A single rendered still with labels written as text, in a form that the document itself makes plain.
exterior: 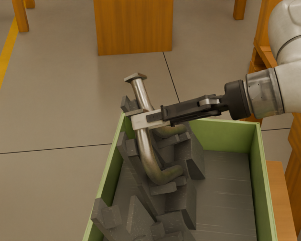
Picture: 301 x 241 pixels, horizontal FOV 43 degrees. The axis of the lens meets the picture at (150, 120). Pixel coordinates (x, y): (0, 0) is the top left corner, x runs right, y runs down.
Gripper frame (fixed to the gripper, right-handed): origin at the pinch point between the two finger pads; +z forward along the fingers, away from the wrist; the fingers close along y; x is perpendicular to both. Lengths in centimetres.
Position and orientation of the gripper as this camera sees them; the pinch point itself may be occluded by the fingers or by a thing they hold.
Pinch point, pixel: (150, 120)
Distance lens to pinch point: 79.9
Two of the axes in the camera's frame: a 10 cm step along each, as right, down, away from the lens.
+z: -9.3, 2.2, 3.0
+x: 1.8, 9.7, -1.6
